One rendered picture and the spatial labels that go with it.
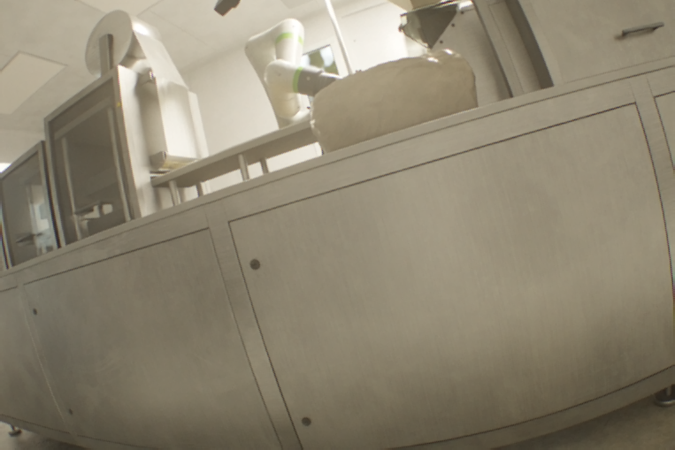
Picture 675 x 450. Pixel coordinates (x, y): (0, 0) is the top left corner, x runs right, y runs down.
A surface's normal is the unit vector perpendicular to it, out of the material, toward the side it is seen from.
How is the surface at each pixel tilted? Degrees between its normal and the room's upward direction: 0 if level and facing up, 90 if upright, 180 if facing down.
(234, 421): 90
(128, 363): 90
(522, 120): 90
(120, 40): 90
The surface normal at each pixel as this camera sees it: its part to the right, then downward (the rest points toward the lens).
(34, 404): -0.24, 0.02
